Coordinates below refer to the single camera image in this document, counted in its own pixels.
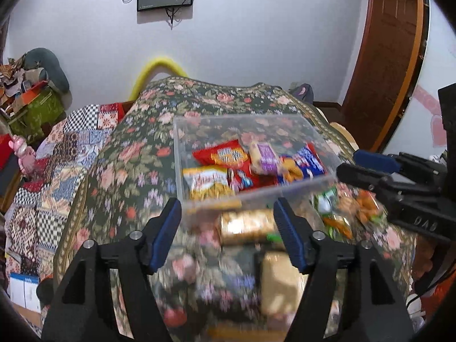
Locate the orange box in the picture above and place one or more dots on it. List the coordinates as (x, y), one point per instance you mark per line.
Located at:
(34, 91)

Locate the yellow foam tube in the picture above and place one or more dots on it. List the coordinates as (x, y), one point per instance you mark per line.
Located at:
(160, 63)

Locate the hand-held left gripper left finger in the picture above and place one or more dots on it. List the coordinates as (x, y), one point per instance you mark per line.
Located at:
(166, 231)

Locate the purple snack packet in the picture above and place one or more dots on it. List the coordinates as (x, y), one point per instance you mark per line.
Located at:
(265, 156)

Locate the floral tablecloth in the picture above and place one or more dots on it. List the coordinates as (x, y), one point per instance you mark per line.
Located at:
(135, 156)

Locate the patchwork blanket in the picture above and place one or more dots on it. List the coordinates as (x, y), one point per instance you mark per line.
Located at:
(60, 171)

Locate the yellow snack packet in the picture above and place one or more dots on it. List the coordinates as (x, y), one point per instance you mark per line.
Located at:
(208, 183)

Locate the tan biscuit packet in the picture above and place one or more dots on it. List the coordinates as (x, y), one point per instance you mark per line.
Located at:
(281, 285)

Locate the green orange snack packet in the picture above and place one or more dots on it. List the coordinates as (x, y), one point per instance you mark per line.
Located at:
(338, 226)

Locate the white blue paper box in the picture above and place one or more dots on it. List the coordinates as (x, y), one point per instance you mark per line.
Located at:
(25, 290)

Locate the gold biscuit packet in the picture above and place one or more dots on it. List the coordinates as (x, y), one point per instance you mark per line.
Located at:
(245, 224)

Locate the small red blue packet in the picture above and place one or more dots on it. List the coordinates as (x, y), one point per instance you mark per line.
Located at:
(244, 180)

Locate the dark bag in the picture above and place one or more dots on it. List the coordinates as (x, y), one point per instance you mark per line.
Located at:
(302, 92)

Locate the red snack packet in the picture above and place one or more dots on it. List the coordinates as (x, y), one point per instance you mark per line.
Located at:
(221, 155)

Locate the pink toy figure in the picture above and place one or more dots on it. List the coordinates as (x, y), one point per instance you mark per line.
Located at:
(23, 153)

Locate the grey plush pillow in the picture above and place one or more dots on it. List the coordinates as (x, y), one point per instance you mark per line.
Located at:
(50, 64)

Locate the green patterned bag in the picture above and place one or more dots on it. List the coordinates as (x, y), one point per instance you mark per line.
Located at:
(37, 112)

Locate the brown wooden door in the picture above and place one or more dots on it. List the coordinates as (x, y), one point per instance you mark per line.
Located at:
(384, 60)

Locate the clear plastic container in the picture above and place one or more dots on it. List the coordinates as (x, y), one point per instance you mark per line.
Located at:
(249, 156)

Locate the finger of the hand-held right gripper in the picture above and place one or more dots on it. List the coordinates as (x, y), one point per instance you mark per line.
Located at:
(359, 176)
(377, 160)

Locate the green white snack packet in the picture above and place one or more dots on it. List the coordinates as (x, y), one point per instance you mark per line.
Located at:
(326, 199)

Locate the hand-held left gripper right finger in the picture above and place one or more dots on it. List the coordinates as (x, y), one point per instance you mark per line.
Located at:
(290, 237)

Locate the blue snack packet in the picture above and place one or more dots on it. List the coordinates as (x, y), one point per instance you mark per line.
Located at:
(310, 160)

